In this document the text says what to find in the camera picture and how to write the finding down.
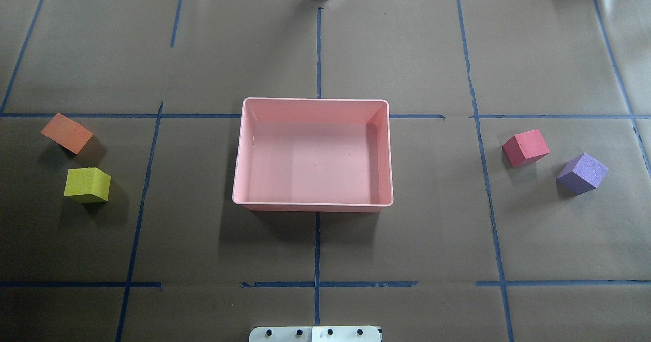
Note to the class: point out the yellow foam block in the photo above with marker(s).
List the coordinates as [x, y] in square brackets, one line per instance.
[87, 185]

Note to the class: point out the red foam block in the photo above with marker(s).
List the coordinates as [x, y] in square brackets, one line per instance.
[525, 148]

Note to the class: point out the purple foam block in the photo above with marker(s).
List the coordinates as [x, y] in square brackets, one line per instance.
[582, 174]

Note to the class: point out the orange foam block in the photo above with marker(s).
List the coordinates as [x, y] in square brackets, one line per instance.
[67, 133]

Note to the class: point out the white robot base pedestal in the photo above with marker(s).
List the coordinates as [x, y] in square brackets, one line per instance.
[316, 333]

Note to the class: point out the pink plastic bin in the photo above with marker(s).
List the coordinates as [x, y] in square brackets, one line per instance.
[314, 155]

